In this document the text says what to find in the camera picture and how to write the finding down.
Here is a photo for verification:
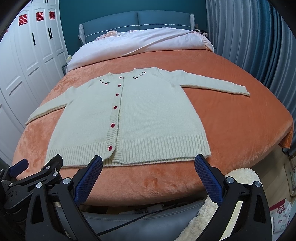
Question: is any cream knit cardigan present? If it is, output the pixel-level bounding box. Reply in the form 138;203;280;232
28;67;249;167

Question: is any white fluffy rug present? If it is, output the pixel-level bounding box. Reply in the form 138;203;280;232
176;168;261;241

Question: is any orange plush bed blanket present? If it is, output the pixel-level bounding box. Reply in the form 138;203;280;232
11;48;295;207

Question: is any floral pink white box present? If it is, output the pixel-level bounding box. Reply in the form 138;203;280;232
269;199;291;234

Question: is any white wardrobe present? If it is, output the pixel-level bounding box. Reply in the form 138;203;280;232
1;0;68;165

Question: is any pink white duvet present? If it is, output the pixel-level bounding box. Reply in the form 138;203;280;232
66;27;214;72

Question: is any blue upholstered headboard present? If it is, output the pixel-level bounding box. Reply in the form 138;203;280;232
78;10;195;45

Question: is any grey blue curtain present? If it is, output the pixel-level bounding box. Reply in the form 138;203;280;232
205;0;296;153

